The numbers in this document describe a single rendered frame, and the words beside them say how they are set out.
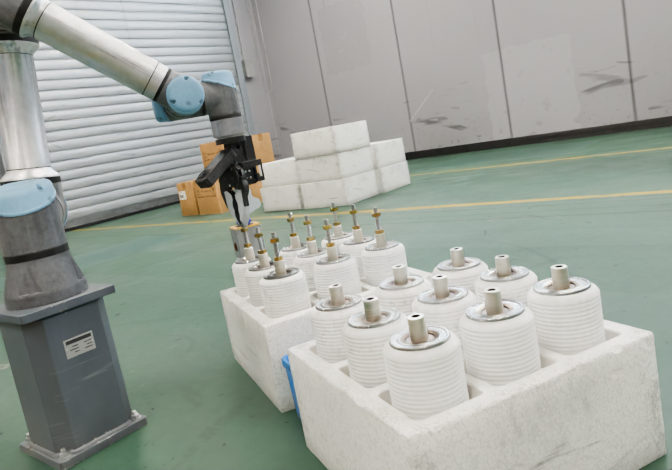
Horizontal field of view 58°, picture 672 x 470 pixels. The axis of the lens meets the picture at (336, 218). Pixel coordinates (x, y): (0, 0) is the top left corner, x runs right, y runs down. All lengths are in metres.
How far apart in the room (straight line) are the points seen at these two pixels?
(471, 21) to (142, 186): 3.99
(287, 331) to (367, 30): 6.45
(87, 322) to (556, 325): 0.86
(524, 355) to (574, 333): 0.09
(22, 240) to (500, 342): 0.87
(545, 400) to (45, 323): 0.87
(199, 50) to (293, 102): 1.41
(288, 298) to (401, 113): 6.11
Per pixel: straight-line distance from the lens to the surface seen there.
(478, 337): 0.79
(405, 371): 0.73
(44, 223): 1.26
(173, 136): 7.37
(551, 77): 6.42
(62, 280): 1.26
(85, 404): 1.30
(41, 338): 1.25
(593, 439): 0.88
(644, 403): 0.94
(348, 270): 1.25
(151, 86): 1.28
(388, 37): 7.29
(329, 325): 0.93
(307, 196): 4.26
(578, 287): 0.88
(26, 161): 1.40
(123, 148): 7.00
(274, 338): 1.18
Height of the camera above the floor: 0.52
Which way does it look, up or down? 8 degrees down
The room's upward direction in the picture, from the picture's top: 11 degrees counter-clockwise
